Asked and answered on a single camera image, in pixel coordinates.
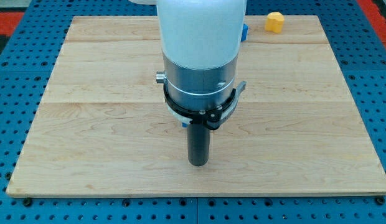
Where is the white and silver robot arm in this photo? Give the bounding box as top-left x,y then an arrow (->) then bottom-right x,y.
132,0 -> 247,130

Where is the blue block behind arm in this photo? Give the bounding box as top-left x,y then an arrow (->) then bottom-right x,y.
241,24 -> 248,42

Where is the wooden board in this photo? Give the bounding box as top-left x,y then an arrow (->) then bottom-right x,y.
7,16 -> 386,198

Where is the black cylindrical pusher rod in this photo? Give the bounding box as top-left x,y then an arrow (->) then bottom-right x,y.
187,124 -> 210,166

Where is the yellow heart block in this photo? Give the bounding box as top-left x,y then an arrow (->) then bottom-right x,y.
265,12 -> 285,34

